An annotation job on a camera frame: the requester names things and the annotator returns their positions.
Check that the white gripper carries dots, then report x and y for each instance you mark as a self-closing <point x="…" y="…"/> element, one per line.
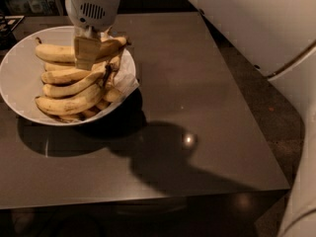
<point x="92" y="12"/>

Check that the long curved top banana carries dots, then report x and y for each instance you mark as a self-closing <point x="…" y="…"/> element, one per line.
<point x="54" y="53"/>

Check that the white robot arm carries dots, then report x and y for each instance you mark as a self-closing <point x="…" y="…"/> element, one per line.
<point x="279" y="36"/>

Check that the upper right banana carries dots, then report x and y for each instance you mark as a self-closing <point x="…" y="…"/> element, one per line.
<point x="112" y="61"/>

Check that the brown-stemmed right banana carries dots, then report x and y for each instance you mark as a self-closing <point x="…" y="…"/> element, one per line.
<point x="110" y="77"/>

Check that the left small banana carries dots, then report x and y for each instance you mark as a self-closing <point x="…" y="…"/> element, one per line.
<point x="66" y="76"/>

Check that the middle yellow banana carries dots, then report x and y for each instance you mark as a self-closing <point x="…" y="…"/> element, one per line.
<point x="73" y="89"/>

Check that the short stubby banana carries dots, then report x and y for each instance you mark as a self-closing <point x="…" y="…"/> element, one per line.
<point x="112" y="95"/>

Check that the large front banana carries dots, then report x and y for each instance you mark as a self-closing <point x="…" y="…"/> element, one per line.
<point x="73" y="105"/>

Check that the bottom hidden banana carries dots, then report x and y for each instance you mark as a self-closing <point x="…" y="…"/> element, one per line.
<point x="86" y="114"/>

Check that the white bowl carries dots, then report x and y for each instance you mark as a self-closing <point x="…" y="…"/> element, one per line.
<point x="20" y="81"/>

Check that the white paper liner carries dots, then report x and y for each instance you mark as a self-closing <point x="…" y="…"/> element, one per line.
<point x="125" y="80"/>

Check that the black stovetop grate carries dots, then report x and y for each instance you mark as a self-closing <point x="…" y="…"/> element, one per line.
<point x="7" y="26"/>

